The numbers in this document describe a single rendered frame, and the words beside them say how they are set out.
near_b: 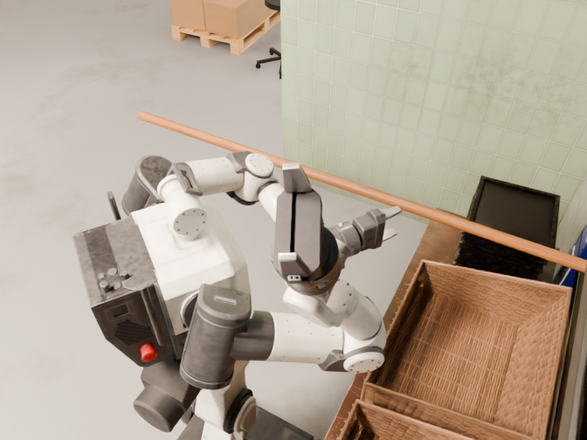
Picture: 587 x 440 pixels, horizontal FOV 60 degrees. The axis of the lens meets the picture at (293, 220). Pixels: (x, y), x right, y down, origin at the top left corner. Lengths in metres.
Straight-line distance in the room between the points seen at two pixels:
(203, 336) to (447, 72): 1.93
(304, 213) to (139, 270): 0.45
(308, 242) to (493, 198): 1.41
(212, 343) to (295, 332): 0.15
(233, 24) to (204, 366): 3.97
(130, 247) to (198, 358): 0.27
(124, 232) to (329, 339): 0.46
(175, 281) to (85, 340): 1.76
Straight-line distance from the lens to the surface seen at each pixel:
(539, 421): 1.55
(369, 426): 1.66
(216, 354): 0.89
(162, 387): 1.27
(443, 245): 2.17
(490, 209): 1.91
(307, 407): 2.34
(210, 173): 1.25
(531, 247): 1.37
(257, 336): 0.90
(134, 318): 1.02
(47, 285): 2.98
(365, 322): 0.91
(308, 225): 0.61
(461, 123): 2.64
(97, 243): 1.07
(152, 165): 1.18
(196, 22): 4.88
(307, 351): 0.95
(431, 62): 2.53
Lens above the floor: 2.13
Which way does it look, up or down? 45 degrees down
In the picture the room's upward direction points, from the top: straight up
